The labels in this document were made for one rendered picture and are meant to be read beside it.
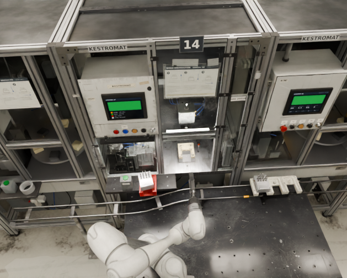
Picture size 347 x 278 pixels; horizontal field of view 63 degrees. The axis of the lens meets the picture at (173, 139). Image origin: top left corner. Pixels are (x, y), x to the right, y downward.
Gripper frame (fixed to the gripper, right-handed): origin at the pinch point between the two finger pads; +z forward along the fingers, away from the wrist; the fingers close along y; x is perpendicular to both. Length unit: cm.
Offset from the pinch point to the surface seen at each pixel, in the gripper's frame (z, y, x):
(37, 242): 13, -112, 149
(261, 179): 8, -17, -55
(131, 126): 20, 34, 37
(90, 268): -16, -112, 93
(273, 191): 5, -29, -66
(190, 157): 36.1, -20.7, -3.6
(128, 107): 18, 52, 37
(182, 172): 21.5, -21.5, 3.9
